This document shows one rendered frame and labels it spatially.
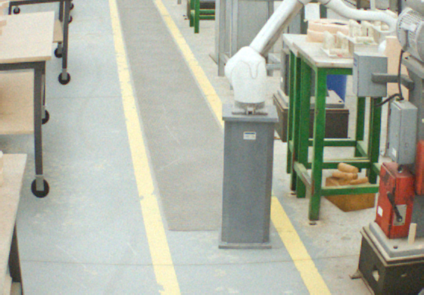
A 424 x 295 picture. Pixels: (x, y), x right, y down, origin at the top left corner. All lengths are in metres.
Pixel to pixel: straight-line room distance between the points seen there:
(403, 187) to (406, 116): 0.32
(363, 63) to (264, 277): 1.16
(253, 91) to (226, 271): 0.91
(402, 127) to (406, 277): 0.72
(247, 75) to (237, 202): 0.64
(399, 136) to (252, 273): 1.06
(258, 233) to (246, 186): 0.27
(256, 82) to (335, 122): 2.29
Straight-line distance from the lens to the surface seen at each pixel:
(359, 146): 6.40
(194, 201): 5.88
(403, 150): 4.41
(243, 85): 4.99
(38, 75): 5.68
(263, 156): 5.03
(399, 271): 4.44
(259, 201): 5.10
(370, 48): 5.46
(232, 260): 5.02
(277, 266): 4.95
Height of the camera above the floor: 1.90
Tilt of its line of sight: 15 degrees down
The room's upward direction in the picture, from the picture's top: 1 degrees clockwise
